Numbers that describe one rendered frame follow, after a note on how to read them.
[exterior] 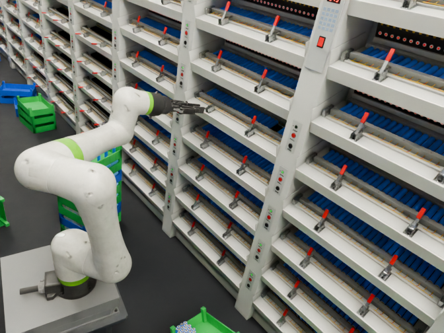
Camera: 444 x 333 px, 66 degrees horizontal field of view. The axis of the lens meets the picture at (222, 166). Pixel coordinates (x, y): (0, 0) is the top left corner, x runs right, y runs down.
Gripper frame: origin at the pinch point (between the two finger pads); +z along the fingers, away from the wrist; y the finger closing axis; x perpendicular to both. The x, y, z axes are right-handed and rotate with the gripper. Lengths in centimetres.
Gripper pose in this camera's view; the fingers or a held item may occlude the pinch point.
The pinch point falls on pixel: (195, 108)
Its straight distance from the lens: 156.5
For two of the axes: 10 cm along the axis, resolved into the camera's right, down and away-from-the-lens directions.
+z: 6.9, -0.5, 7.2
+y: 6.5, 4.8, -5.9
